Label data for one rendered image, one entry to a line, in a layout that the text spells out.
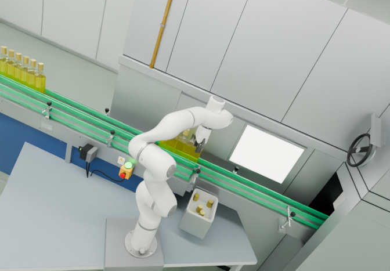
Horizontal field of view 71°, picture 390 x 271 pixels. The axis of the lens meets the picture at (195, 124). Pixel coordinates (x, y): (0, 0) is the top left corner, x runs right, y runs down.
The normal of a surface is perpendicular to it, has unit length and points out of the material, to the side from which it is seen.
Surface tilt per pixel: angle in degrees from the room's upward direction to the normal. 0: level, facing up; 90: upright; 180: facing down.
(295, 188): 90
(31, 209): 0
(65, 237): 0
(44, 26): 90
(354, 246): 90
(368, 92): 90
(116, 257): 3
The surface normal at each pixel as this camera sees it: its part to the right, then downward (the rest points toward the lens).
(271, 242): -0.24, 0.43
